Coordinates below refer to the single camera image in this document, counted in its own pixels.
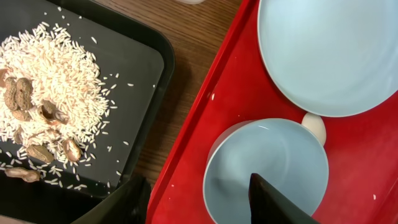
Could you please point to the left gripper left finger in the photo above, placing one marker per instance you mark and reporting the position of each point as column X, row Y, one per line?
column 126, row 205

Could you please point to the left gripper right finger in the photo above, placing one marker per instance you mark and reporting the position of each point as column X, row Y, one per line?
column 269, row 206

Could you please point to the light blue bowl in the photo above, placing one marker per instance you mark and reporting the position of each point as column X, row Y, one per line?
column 283, row 152

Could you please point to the rice and peanut leftovers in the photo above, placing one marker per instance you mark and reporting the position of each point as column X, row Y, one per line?
column 64, row 122

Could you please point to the red serving tray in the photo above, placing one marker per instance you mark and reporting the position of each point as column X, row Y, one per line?
column 361, row 149

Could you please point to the black plastic tray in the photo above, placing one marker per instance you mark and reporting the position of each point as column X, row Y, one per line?
column 137, row 63

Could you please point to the light blue plate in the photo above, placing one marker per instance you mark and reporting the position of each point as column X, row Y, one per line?
column 331, row 58

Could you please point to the clear plastic bin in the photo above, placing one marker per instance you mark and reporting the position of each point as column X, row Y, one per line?
column 191, row 1

